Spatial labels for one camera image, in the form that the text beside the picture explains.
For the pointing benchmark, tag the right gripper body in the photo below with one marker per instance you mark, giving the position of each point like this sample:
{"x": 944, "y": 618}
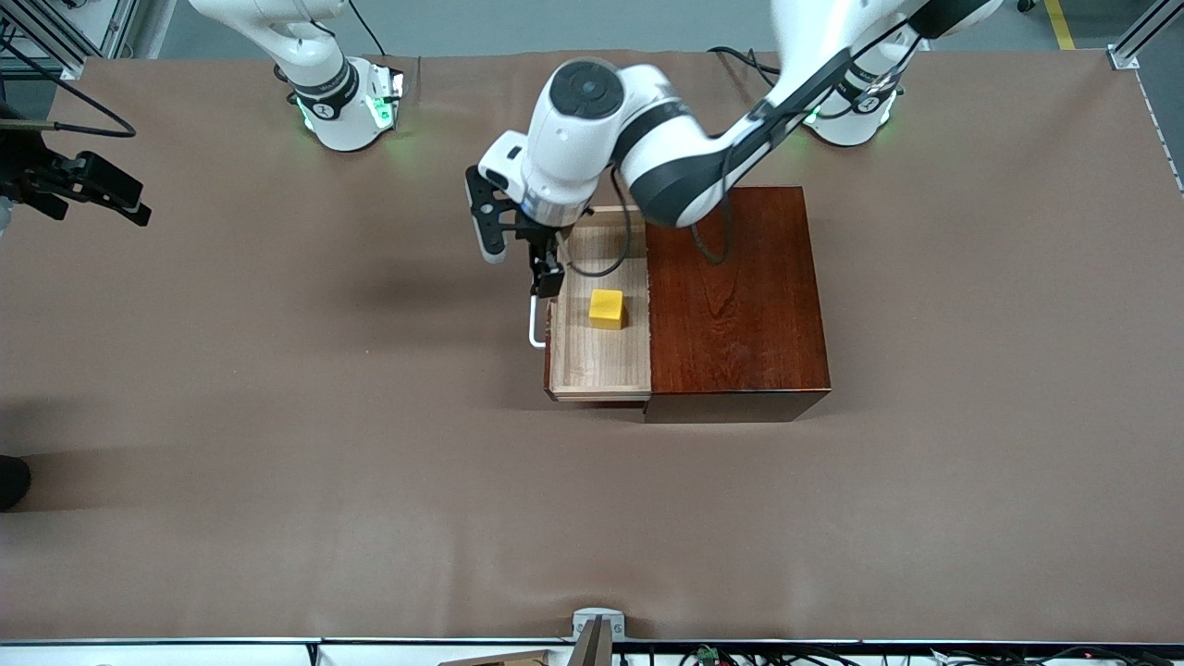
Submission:
{"x": 39, "y": 173}

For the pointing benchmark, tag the yellow block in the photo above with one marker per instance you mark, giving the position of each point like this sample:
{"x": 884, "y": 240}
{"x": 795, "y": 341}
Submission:
{"x": 607, "y": 310}

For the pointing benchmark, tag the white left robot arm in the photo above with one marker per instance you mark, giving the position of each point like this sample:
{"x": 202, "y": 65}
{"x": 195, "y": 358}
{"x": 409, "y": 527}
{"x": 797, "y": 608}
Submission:
{"x": 684, "y": 176}

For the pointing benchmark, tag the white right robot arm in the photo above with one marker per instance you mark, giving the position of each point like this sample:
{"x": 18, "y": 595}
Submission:
{"x": 333, "y": 111}

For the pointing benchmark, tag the dark brown wooden cabinet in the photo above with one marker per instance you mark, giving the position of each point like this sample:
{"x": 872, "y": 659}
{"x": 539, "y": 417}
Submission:
{"x": 740, "y": 324}

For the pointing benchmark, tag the brown table cover sheet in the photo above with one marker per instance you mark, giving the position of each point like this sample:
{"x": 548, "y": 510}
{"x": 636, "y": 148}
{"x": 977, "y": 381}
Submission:
{"x": 462, "y": 509}

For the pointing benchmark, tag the black rounded object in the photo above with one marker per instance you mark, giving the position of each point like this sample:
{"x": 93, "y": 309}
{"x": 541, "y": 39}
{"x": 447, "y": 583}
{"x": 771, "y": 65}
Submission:
{"x": 11, "y": 483}

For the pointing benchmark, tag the brown cardboard piece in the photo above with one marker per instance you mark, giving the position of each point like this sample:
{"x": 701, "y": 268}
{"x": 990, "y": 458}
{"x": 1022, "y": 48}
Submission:
{"x": 504, "y": 659}

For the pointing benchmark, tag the single aluminium profile bar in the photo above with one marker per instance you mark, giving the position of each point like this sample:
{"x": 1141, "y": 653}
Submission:
{"x": 1142, "y": 37}

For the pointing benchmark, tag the aluminium frame with braces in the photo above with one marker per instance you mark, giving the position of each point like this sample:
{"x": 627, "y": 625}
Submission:
{"x": 55, "y": 37}

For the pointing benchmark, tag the grey metal clamp bracket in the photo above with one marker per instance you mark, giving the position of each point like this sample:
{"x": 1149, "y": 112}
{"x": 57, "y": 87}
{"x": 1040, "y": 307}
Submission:
{"x": 597, "y": 629}

